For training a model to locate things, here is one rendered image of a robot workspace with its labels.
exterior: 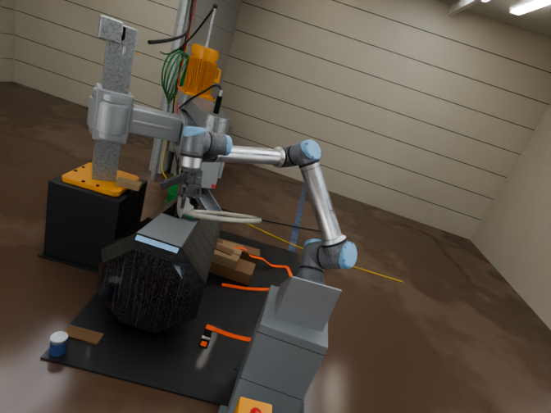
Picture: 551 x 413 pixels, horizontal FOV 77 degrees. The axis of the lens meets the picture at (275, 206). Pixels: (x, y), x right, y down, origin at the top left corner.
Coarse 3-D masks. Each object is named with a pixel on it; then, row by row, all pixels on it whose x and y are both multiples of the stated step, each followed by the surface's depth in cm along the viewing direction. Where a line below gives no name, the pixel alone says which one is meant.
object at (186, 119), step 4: (180, 108) 319; (180, 112) 312; (184, 112) 306; (180, 116) 311; (184, 116) 300; (188, 116) 300; (184, 120) 296; (188, 120) 296; (192, 120) 298; (184, 124) 295; (188, 124) 294; (192, 124) 296; (196, 124) 298; (180, 140) 303; (172, 144) 329; (176, 144) 317; (180, 144) 301; (176, 148) 313; (180, 148) 300; (176, 152) 312
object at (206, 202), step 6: (204, 192) 280; (210, 192) 271; (198, 198) 255; (204, 198) 267; (210, 198) 267; (198, 204) 254; (204, 204) 246; (210, 204) 260; (216, 204) 253; (210, 210) 250; (216, 210) 252
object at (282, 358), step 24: (264, 312) 201; (264, 336) 194; (288, 336) 192; (312, 336) 195; (264, 360) 200; (288, 360) 198; (312, 360) 195; (240, 384) 209; (264, 384) 206; (288, 384) 204; (288, 408) 210
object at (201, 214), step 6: (198, 210) 236; (204, 210) 240; (192, 216) 208; (198, 216) 204; (204, 216) 202; (210, 216) 201; (216, 216) 201; (222, 216) 202; (234, 216) 247; (240, 216) 245; (246, 216) 242; (252, 216) 239; (234, 222) 203; (240, 222) 205; (246, 222) 207; (252, 222) 210; (258, 222) 217
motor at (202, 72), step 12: (192, 48) 291; (204, 48) 286; (192, 60) 291; (204, 60) 291; (216, 60) 297; (192, 72) 294; (204, 72) 293; (216, 72) 306; (192, 84) 299; (204, 84) 300; (204, 96) 304
